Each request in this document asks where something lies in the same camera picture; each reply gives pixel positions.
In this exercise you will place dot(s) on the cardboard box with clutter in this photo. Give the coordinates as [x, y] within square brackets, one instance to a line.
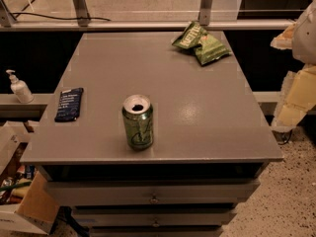
[24, 206]

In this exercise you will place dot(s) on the grey metal rail frame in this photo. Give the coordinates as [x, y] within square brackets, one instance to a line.
[147, 15]

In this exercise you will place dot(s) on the white pump dispenser bottle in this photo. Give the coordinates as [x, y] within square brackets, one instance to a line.
[20, 88]

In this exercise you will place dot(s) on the dark blue snack bag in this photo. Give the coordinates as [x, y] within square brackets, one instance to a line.
[69, 105]

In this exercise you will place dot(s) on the green jalapeno chip bag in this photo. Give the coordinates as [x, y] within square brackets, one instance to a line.
[205, 46]

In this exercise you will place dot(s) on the green soda can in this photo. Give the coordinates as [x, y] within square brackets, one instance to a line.
[137, 113]

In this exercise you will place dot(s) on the grey drawer cabinet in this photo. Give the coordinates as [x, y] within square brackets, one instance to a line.
[211, 140]

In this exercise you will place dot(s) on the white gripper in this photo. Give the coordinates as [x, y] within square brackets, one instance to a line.
[306, 37]

